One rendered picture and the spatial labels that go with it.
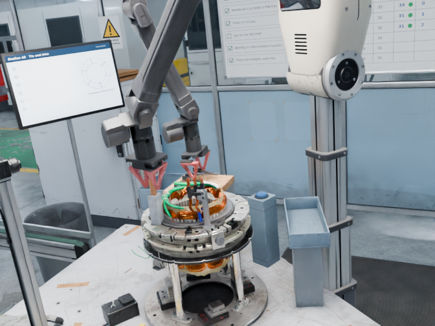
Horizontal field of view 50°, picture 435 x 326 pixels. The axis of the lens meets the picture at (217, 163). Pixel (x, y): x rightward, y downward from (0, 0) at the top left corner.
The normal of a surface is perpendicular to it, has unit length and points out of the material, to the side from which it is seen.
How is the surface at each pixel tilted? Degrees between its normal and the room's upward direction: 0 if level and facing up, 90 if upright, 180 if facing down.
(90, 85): 83
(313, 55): 90
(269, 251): 90
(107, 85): 83
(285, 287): 0
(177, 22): 119
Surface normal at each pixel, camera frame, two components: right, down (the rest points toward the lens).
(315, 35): -0.88, 0.23
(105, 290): -0.10, -0.94
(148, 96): 0.41, 0.68
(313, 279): -0.07, 0.32
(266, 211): 0.70, 0.16
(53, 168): -0.42, 0.32
